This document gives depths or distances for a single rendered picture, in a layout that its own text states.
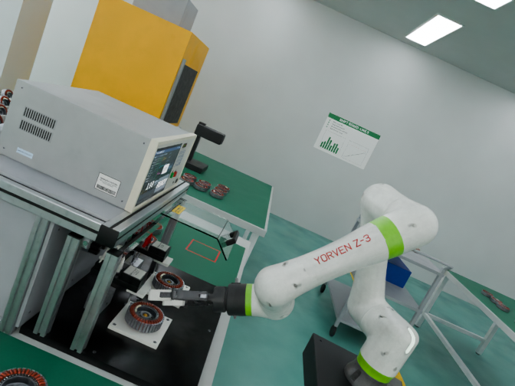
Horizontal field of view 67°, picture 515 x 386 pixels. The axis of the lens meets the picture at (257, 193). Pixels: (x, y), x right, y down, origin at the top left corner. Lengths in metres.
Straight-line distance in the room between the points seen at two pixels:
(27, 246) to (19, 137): 0.30
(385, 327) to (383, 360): 0.10
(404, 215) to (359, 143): 5.41
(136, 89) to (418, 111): 4.25
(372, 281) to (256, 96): 5.27
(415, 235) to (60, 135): 0.96
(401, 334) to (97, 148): 1.02
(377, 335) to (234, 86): 5.47
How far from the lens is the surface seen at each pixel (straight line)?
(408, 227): 1.10
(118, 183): 1.07
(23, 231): 1.07
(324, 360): 1.42
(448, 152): 6.90
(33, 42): 5.23
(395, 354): 1.35
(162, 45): 4.79
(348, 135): 6.45
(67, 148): 1.12
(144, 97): 4.80
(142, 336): 1.22
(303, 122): 6.37
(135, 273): 1.21
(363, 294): 1.40
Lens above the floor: 1.50
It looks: 11 degrees down
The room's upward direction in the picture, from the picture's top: 25 degrees clockwise
